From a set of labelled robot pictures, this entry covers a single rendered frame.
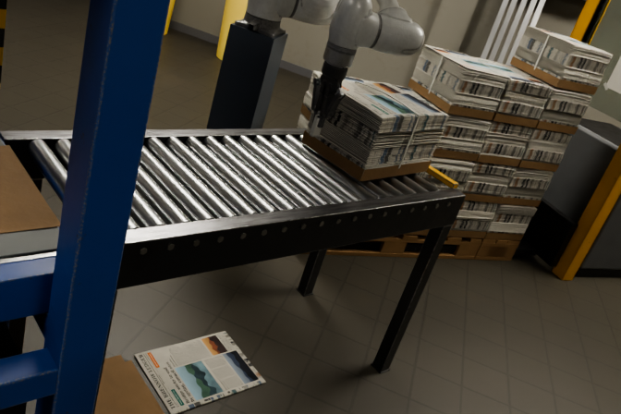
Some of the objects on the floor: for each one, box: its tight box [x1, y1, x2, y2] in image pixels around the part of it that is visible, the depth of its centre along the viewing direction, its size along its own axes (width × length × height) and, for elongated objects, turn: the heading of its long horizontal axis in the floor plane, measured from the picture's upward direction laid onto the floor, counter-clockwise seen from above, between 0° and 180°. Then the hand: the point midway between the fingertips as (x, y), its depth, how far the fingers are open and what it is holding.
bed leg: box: [371, 225, 452, 374], centre depth 225 cm, size 6×6×68 cm
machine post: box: [35, 0, 180, 414], centre depth 106 cm, size 9×9×155 cm
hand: (317, 126), depth 187 cm, fingers closed
